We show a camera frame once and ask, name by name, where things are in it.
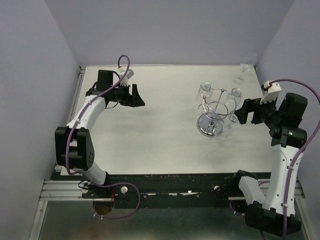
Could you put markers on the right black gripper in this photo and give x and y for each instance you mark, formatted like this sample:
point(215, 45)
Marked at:
point(251, 105)

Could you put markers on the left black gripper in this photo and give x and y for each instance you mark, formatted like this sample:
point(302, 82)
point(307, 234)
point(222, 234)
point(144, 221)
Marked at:
point(134, 100)

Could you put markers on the clear wine glass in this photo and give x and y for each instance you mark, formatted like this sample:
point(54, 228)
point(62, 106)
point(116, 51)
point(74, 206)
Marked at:
point(204, 90)
point(231, 121)
point(233, 99)
point(247, 64)

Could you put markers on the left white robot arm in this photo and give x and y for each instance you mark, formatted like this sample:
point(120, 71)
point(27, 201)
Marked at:
point(74, 148)

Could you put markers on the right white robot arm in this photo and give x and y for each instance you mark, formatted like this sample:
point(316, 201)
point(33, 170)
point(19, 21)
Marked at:
point(274, 212)

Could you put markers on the chrome wine glass rack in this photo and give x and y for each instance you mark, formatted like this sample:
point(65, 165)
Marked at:
point(213, 114)

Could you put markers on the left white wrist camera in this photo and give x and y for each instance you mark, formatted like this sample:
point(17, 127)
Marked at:
point(125, 80)

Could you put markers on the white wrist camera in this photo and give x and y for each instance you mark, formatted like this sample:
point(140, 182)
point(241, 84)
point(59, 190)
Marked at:
point(270, 92)
point(125, 80)

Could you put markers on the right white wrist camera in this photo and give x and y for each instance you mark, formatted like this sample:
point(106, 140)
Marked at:
point(270, 92)

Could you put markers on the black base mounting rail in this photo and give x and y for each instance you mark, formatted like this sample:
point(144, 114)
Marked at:
point(163, 191)

